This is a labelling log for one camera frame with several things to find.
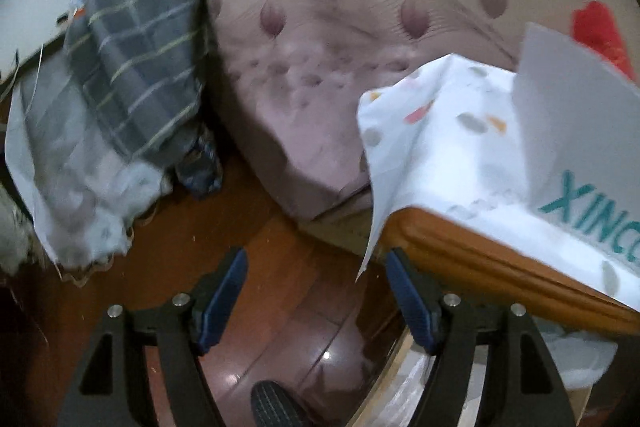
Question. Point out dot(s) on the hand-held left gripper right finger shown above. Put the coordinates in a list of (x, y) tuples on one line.
[(407, 302)]

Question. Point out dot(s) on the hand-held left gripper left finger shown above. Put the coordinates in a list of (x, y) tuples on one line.
[(225, 302)]

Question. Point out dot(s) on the wooden drawer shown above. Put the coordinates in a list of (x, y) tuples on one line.
[(395, 367)]

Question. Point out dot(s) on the wooden nightstand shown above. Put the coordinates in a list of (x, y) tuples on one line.
[(475, 257)]

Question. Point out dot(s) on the black ribbed slipper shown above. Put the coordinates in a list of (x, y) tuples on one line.
[(275, 407)]

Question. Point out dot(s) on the blue patterned cloth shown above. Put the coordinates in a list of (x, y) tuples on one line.
[(200, 172)]

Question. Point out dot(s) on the white spotted cloth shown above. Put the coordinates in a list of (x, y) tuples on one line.
[(450, 157)]

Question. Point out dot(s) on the white folded cloth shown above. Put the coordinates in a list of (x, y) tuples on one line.
[(580, 357)]

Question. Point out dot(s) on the white floral cloth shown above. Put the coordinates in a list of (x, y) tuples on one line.
[(65, 177)]

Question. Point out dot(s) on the white shoe box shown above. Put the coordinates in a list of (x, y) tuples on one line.
[(565, 117)]

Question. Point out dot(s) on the grey plaid blanket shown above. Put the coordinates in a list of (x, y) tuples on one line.
[(135, 57)]

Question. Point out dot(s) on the red cloth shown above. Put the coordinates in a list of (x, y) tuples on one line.
[(595, 27)]

